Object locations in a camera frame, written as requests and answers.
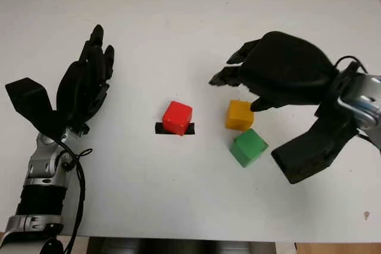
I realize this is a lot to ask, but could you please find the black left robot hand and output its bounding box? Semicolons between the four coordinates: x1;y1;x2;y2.
55;24;115;134

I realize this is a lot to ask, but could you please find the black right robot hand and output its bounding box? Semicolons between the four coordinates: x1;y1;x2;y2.
208;31;340;114

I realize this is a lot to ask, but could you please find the yellow cube block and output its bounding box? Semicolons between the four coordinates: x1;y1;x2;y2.
225;99;255;131

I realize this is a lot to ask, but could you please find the green cube block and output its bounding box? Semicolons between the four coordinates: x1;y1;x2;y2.
229;128;269;168

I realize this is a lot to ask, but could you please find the red cube block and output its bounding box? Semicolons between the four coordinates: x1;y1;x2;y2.
162;101;193;137

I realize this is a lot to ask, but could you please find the black tape strip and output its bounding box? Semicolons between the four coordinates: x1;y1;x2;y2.
154;122;196;136

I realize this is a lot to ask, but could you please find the dark robot torso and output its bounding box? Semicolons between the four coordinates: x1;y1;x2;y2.
89;237;279;254

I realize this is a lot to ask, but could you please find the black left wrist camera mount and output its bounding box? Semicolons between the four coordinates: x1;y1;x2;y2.
5;77;68;142

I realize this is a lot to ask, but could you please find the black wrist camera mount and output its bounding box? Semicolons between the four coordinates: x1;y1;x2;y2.
5;77;68;142
271;108;358;185

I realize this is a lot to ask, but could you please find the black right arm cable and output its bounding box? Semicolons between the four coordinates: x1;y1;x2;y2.
335;55;368;73

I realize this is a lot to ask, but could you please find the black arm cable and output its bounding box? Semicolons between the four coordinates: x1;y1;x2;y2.
58;137;93;254
335;55;368;73

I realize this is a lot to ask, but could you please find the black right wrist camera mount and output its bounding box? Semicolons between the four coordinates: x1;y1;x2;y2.
271;108;358;185

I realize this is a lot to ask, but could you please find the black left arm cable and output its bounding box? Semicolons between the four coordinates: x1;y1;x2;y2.
58;137;93;254

